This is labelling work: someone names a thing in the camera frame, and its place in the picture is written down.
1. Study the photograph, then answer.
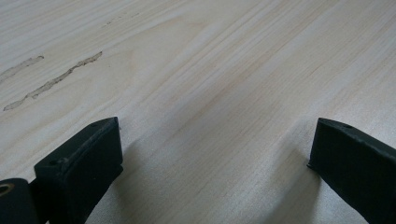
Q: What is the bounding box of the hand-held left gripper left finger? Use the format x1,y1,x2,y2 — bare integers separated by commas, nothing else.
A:
34,116,124,224

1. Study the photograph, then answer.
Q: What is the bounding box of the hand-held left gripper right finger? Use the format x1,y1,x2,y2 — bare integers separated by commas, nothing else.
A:
306,117,396,224

